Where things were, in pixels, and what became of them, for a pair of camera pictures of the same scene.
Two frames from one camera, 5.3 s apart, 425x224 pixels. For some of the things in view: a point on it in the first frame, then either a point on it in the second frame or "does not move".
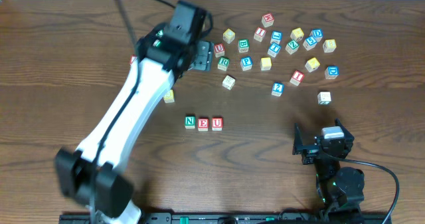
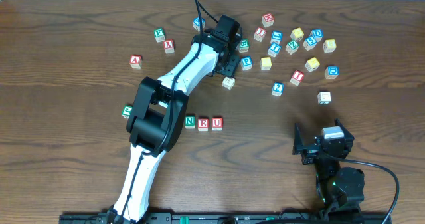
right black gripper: (317, 147) does not move
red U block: (217, 123) does not move
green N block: (190, 121) does not move
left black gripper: (202, 58) → (229, 68)
